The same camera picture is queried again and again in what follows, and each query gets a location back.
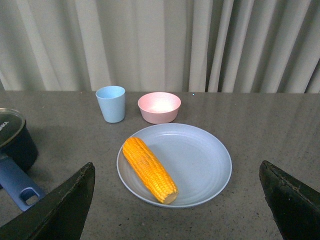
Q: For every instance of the dark blue saucepan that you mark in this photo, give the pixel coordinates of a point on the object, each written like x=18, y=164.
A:
x=16, y=158

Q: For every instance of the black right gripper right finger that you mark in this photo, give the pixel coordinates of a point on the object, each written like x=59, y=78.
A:
x=294, y=205

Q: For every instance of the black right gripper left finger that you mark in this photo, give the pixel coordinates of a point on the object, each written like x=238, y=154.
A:
x=60, y=215

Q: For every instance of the light blue cup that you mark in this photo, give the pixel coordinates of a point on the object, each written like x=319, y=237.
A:
x=111, y=100

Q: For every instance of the pink bowl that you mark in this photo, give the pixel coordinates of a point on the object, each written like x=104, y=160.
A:
x=159, y=107

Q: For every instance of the white curtain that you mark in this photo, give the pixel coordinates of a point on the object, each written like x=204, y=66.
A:
x=228, y=46

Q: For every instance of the yellow corn cob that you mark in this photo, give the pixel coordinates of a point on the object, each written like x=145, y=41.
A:
x=150, y=170

